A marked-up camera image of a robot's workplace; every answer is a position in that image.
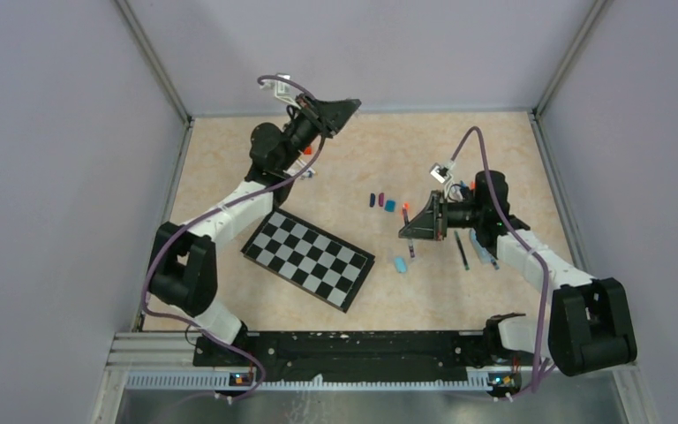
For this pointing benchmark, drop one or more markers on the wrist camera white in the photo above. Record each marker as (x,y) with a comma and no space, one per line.
(443,173)
(279,85)

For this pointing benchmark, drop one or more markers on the light blue eraser bar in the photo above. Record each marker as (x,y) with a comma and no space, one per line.
(483,255)

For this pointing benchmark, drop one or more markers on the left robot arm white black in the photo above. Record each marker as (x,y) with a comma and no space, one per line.
(182,269)

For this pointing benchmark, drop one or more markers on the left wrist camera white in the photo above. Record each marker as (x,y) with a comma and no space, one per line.
(279,85)

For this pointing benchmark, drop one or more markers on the light blue highlighter cap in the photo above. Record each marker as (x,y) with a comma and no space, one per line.
(400,265)

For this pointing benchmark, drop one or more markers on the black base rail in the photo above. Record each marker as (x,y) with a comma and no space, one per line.
(360,356)

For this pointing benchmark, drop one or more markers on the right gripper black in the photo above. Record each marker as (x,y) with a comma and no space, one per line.
(424,226)

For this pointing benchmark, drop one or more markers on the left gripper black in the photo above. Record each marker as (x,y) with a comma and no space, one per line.
(328,117)

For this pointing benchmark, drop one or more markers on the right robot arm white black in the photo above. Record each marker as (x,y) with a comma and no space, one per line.
(587,324)

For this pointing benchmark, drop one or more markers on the black white chessboard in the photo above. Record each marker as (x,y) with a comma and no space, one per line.
(328,267)

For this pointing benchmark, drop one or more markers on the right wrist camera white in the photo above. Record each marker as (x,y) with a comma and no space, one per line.
(443,173)

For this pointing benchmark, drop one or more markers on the black gel pen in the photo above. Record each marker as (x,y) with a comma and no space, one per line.
(461,250)

